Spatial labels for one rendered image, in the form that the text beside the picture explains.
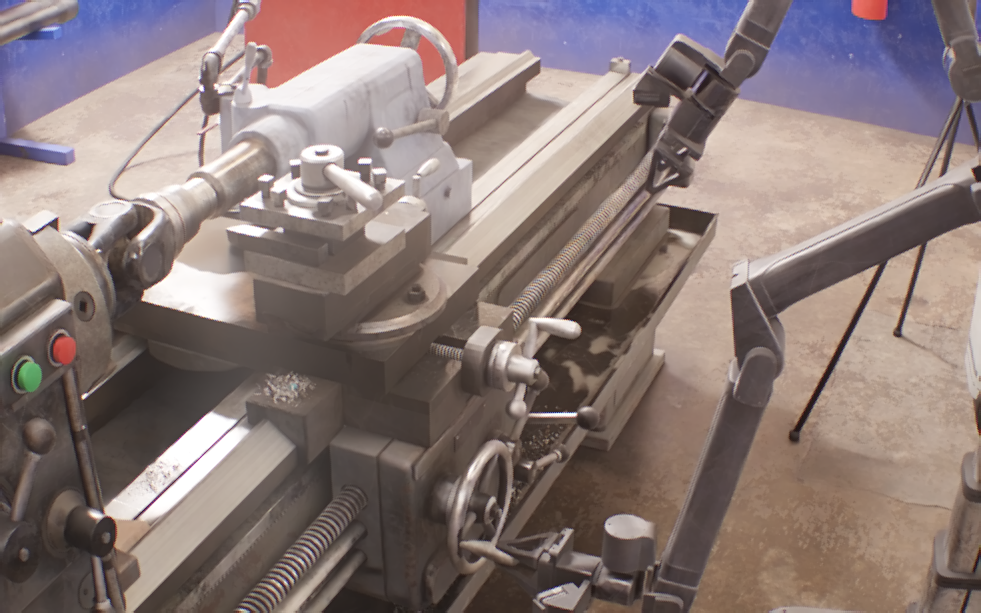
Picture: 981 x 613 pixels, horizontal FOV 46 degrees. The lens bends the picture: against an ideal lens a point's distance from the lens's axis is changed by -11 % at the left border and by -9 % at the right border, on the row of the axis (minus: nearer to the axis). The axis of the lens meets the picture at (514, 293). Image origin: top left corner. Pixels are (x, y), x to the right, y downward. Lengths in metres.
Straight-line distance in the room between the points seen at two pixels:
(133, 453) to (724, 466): 0.90
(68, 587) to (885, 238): 0.99
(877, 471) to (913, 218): 1.88
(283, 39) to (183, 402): 2.92
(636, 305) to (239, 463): 1.55
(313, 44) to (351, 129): 2.74
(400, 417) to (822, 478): 1.64
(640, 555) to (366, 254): 0.54
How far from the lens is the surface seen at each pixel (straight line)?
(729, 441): 1.55
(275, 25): 4.82
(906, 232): 1.44
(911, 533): 3.06
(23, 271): 1.20
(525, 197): 2.47
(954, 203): 1.43
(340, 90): 2.07
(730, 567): 2.87
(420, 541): 1.85
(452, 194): 2.29
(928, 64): 5.74
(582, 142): 2.77
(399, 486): 1.78
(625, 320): 2.96
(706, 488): 1.59
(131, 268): 1.65
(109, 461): 1.93
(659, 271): 3.21
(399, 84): 2.22
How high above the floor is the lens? 1.80
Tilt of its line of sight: 27 degrees down
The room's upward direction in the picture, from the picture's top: 1 degrees clockwise
